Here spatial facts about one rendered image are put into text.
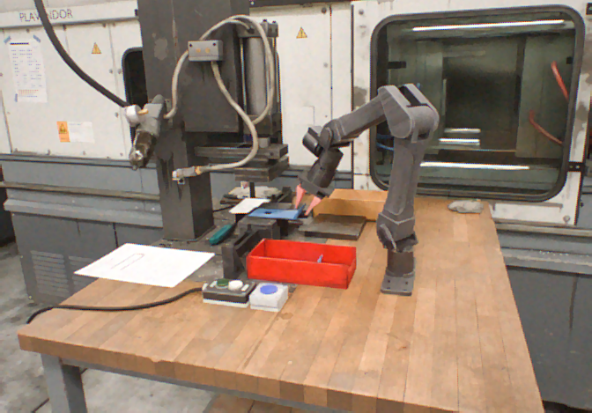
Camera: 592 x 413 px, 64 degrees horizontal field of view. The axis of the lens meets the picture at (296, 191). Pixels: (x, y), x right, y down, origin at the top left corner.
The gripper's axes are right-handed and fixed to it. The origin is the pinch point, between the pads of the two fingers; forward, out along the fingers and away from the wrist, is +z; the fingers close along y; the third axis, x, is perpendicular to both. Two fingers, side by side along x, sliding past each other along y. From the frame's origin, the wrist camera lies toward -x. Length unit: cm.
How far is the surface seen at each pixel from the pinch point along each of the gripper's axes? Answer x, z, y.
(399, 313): 32.2, -4.6, -31.9
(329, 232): -6.1, 4.7, -9.7
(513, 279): -57, 4, -77
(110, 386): -30, 138, 42
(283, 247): 12.7, 7.0, -1.9
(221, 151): 2.5, -3.3, 27.7
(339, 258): 12.7, 1.0, -15.8
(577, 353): -56, 16, -111
